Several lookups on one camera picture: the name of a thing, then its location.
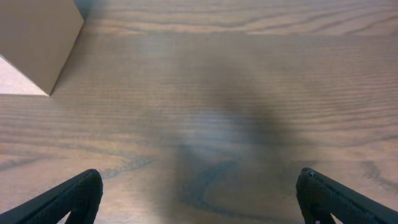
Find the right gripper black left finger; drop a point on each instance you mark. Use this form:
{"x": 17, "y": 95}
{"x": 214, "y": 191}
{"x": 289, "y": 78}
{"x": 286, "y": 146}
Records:
{"x": 77, "y": 198}

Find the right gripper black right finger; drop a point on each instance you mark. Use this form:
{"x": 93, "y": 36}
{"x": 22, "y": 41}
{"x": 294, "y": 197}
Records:
{"x": 324, "y": 200}

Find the brown cardboard box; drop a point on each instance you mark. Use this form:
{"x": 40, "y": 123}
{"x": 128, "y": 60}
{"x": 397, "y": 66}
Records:
{"x": 37, "y": 37}

